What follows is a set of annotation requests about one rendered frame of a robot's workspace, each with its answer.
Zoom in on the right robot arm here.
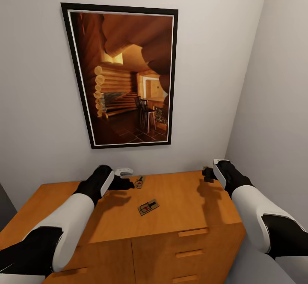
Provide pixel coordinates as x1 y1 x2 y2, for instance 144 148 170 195
202 159 308 284

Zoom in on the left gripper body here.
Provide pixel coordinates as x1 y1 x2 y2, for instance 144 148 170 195
108 177 130 190

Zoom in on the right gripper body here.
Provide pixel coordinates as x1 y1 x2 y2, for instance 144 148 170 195
202 167 218 180

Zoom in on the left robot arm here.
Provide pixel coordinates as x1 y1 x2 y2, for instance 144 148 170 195
0 165 135 284

